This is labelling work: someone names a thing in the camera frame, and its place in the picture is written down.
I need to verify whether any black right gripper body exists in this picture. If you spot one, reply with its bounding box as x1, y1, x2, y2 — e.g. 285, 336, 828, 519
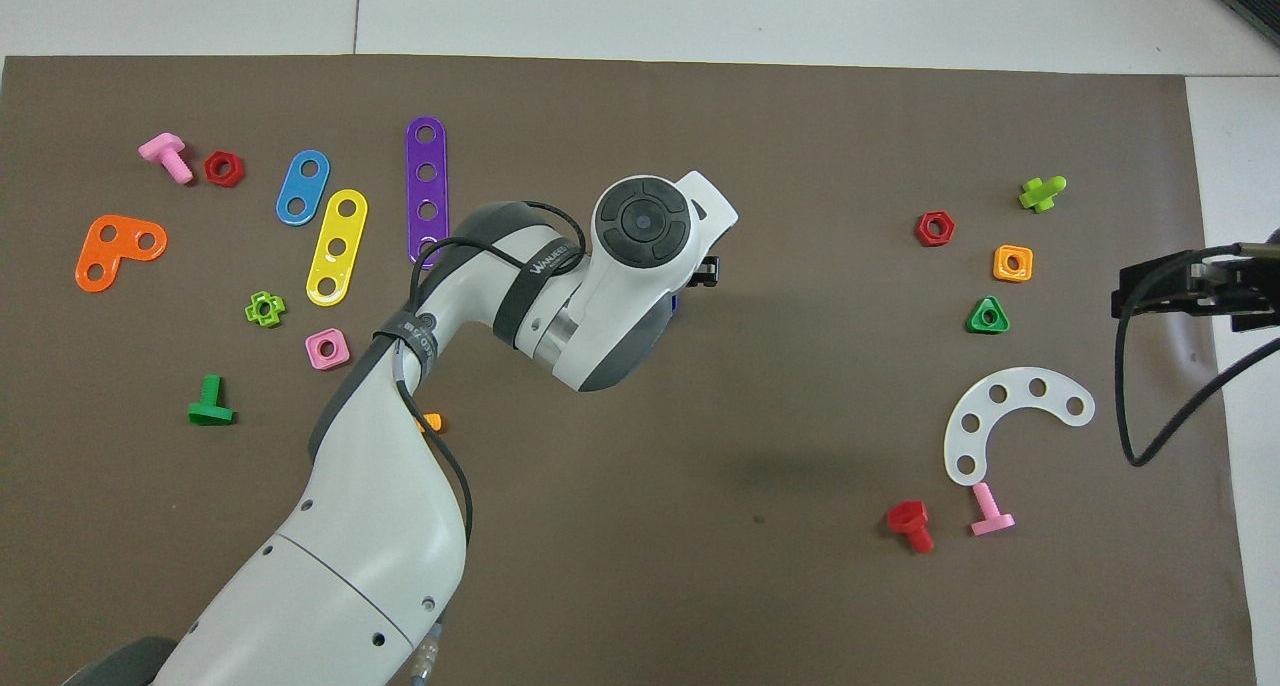
1195, 228, 1280, 332

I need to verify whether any lime green cross bolt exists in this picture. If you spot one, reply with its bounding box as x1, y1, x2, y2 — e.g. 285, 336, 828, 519
1018, 175, 1068, 214

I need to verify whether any white curved five-hole plate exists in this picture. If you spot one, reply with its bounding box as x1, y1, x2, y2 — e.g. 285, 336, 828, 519
943, 367, 1096, 487

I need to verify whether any pink plastic bolt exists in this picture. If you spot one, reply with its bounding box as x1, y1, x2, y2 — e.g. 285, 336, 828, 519
969, 482, 1016, 538
138, 132, 195, 185

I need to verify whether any purple four-hole plate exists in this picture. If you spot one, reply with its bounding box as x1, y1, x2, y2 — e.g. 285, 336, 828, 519
405, 116, 449, 269

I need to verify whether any brown table mat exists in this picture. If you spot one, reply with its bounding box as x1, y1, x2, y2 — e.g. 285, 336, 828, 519
0, 54, 1259, 686

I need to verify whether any red plastic bolt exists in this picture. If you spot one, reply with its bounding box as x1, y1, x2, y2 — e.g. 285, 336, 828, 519
886, 500, 936, 555

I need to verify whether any yellow three-hole plate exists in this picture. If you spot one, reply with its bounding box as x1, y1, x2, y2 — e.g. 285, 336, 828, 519
305, 188, 369, 308

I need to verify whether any pink square nut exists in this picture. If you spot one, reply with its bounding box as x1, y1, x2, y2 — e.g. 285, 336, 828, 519
305, 328, 352, 371

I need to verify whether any blue two-hole plate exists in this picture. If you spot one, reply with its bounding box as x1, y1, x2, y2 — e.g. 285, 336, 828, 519
275, 149, 331, 227

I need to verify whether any dark green plastic bolt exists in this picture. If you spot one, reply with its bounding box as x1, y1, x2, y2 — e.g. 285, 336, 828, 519
187, 374, 237, 427

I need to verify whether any orange angled three-hole plate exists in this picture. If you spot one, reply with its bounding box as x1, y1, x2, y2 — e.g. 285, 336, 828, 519
75, 214, 169, 294

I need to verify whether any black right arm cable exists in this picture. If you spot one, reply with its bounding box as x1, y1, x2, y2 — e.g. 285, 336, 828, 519
1113, 241, 1280, 467

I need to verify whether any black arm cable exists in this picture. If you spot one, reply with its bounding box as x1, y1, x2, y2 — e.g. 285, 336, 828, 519
1113, 241, 1280, 467
393, 201, 589, 686

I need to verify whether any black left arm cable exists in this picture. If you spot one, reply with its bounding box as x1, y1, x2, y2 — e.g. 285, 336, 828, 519
393, 201, 589, 686

